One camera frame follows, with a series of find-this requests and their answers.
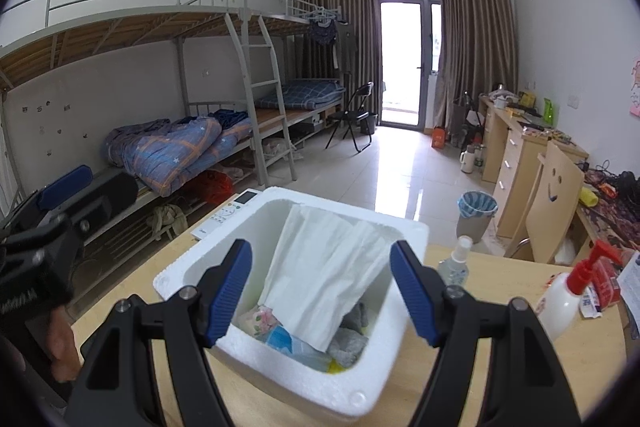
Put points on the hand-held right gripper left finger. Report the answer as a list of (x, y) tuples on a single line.
[(227, 297)]

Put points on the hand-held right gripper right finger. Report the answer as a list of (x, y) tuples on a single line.
[(415, 297)]

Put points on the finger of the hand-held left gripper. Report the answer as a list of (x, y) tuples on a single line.
[(65, 184), (105, 197)]

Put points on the green floral tissue packet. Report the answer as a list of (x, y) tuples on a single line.
[(257, 321)]

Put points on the grey sock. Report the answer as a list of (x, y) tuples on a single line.
[(347, 347), (356, 316)]

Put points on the green and white plastic packet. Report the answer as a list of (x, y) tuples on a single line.
[(325, 267)]

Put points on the white foam box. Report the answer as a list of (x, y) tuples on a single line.
[(300, 387)]

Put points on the person's left hand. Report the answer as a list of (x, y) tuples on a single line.
[(62, 347)]

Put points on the blue spray bottle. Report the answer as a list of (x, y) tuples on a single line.
[(455, 267)]

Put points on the olive cloth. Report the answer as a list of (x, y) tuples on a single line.
[(167, 219)]

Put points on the blue orange quilt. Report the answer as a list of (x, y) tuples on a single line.
[(170, 152)]

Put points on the white remote control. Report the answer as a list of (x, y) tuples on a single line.
[(225, 214)]

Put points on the trash bin with striped bag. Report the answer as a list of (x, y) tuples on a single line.
[(477, 217)]

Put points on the red bag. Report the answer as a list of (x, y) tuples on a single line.
[(212, 188)]

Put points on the white pump bottle red cap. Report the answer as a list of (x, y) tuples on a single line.
[(557, 307)]

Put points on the white thermos jug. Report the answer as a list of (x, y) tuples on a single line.
[(468, 159)]

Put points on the metal bunk bed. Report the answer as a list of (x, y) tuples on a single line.
[(100, 32)]

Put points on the white cloth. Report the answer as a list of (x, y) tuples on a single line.
[(280, 148)]

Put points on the orange bag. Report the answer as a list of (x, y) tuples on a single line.
[(439, 138)]

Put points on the wooden desk with drawers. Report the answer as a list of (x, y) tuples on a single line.
[(515, 167)]

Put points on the wooden chair with smiley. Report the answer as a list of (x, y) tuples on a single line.
[(555, 192)]

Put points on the white snack packet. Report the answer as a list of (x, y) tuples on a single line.
[(591, 304)]

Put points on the red snack packet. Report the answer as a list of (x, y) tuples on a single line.
[(611, 282)]

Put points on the black folding chair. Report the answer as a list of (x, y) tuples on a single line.
[(355, 107)]

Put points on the yellow item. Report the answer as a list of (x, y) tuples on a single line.
[(588, 197)]

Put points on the white bed ladder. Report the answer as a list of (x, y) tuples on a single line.
[(272, 82)]

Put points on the desk with patterned cloth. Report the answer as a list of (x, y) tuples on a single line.
[(615, 222)]

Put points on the pile of desk clutter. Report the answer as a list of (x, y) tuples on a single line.
[(525, 112)]

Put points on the blue plaid bedding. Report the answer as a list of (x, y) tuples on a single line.
[(300, 93)]

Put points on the printed paper sheet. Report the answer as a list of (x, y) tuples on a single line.
[(631, 282)]

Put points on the glass balcony door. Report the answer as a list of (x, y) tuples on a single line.
[(400, 57)]

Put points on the brown curtain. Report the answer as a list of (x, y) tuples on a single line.
[(345, 7), (475, 42)]

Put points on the dark hanging clothes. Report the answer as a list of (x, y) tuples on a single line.
[(320, 37)]

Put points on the teal clothes hanger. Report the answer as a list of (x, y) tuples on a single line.
[(320, 13)]

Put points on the white wall switch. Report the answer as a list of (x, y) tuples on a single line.
[(574, 102)]

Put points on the pink cartoon wall picture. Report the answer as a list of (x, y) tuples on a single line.
[(636, 87)]

